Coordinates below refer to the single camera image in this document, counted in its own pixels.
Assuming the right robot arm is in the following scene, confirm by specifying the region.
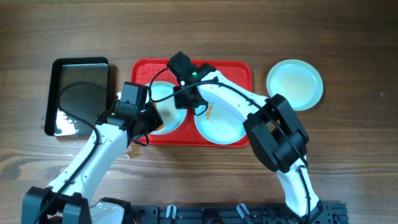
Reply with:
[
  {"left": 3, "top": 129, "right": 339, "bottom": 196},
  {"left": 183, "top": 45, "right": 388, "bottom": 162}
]
[{"left": 174, "top": 70, "right": 322, "bottom": 223}]

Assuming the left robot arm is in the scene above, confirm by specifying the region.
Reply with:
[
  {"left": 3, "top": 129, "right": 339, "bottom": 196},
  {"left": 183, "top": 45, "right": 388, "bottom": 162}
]
[{"left": 21, "top": 101, "right": 163, "bottom": 223}]

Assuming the white plate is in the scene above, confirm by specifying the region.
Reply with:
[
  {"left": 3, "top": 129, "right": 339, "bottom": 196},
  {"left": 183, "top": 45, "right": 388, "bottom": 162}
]
[
  {"left": 266, "top": 59, "right": 324, "bottom": 111},
  {"left": 194, "top": 103, "right": 246, "bottom": 145},
  {"left": 151, "top": 81, "right": 187, "bottom": 135}
]

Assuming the red plastic serving tray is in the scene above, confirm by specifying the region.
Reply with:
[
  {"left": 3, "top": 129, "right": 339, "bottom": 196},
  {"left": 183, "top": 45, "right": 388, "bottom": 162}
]
[{"left": 131, "top": 58, "right": 252, "bottom": 147}]

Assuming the black tray with water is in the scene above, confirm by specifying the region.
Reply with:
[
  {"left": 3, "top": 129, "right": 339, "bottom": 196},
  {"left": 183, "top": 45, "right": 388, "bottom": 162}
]
[{"left": 44, "top": 57, "right": 110, "bottom": 136}]

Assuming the green and orange sponge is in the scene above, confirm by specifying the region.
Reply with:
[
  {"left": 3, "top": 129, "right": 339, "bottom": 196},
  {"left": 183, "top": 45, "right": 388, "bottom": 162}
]
[{"left": 155, "top": 124, "right": 164, "bottom": 131}]

